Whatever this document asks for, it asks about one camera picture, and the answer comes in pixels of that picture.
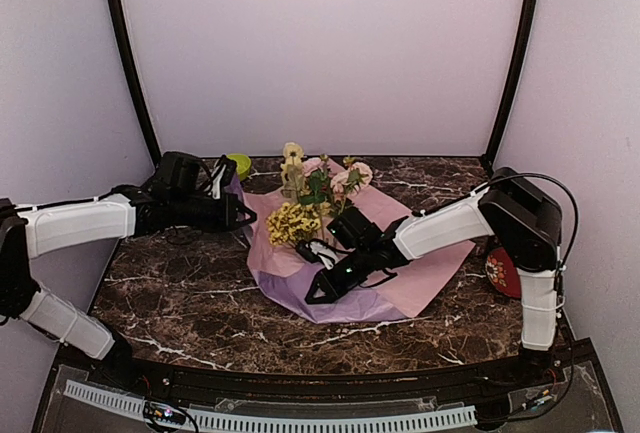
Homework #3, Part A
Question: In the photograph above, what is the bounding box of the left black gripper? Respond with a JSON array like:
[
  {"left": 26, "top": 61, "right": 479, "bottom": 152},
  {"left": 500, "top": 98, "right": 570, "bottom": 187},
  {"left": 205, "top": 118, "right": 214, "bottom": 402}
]
[{"left": 171, "top": 193, "right": 255, "bottom": 233}]

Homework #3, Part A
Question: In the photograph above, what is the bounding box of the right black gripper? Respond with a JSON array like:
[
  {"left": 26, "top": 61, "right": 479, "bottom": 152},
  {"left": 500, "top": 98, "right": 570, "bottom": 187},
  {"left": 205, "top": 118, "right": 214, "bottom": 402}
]
[{"left": 307, "top": 245, "right": 375, "bottom": 302}]

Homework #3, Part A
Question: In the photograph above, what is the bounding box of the pale yellow flower stem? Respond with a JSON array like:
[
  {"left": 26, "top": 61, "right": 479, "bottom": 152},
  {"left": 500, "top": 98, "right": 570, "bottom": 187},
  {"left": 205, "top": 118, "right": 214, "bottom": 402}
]
[{"left": 280, "top": 142, "right": 331, "bottom": 217}]

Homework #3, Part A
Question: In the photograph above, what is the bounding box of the pink purple wrapping paper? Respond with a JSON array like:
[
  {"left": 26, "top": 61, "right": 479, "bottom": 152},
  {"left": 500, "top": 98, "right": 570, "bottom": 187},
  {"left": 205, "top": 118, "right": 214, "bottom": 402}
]
[{"left": 243, "top": 188, "right": 474, "bottom": 323}]

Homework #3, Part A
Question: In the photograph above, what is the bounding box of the pink carnation stem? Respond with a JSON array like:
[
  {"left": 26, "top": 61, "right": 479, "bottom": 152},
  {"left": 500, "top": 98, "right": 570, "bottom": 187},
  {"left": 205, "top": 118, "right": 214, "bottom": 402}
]
[{"left": 330, "top": 156, "right": 373, "bottom": 215}]

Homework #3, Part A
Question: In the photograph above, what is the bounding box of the small yellow flower bunch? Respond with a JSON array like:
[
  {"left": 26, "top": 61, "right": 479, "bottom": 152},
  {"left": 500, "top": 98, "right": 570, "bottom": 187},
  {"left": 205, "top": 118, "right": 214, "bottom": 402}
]
[{"left": 266, "top": 202, "right": 322, "bottom": 247}]

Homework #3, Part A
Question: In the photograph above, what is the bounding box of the pink rose stem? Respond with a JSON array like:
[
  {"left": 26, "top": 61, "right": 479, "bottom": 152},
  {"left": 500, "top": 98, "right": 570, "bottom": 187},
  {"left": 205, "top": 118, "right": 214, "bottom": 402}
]
[{"left": 299, "top": 155, "right": 332, "bottom": 206}]

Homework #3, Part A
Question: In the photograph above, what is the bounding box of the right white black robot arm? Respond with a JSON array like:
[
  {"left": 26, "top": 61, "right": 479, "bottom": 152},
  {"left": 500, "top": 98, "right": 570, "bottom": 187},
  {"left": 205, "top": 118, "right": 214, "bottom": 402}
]
[{"left": 305, "top": 167, "right": 576, "bottom": 387}]

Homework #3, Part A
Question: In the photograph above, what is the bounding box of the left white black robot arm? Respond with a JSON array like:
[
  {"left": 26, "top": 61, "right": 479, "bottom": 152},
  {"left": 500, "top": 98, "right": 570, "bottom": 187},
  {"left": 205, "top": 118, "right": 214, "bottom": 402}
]
[{"left": 1, "top": 151, "right": 257, "bottom": 389}]

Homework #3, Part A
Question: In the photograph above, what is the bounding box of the green plastic bowl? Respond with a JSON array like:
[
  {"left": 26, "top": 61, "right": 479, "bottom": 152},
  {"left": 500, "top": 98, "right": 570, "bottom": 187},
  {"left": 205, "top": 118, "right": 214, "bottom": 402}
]
[{"left": 228, "top": 153, "right": 252, "bottom": 181}]

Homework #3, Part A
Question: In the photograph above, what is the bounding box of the red floral pouch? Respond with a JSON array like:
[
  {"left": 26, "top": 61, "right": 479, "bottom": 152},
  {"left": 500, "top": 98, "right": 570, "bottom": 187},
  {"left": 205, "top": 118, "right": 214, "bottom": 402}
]
[{"left": 484, "top": 247, "right": 521, "bottom": 299}]

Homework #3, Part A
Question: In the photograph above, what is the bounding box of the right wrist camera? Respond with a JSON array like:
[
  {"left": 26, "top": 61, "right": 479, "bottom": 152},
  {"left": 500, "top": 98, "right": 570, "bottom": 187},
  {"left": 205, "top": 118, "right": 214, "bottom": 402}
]
[{"left": 295, "top": 239, "right": 338, "bottom": 269}]

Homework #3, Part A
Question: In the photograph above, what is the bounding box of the black front rail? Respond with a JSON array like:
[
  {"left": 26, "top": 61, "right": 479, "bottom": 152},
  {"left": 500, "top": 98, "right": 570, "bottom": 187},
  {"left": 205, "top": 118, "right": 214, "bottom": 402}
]
[{"left": 54, "top": 342, "right": 591, "bottom": 404}]

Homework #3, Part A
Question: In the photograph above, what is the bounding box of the white slotted cable duct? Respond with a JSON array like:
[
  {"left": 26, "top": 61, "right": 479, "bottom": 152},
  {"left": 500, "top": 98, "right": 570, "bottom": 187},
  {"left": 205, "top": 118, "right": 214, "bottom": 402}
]
[{"left": 63, "top": 380, "right": 478, "bottom": 432}]

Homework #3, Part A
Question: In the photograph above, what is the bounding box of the left black frame post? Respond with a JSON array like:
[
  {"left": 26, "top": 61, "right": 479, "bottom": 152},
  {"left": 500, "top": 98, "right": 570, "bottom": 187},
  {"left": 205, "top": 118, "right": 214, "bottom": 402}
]
[{"left": 107, "top": 0, "right": 162, "bottom": 165}]

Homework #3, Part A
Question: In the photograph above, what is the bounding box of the black frame post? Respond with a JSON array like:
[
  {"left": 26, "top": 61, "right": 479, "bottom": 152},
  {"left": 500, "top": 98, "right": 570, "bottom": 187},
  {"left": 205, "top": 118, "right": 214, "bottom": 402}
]
[
  {"left": 480, "top": 0, "right": 537, "bottom": 172},
  {"left": 107, "top": 0, "right": 162, "bottom": 165}
]

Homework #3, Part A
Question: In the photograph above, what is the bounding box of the right black frame post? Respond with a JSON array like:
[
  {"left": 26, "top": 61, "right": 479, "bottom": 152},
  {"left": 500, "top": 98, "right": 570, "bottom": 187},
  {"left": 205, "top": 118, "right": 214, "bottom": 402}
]
[{"left": 480, "top": 0, "right": 537, "bottom": 172}]

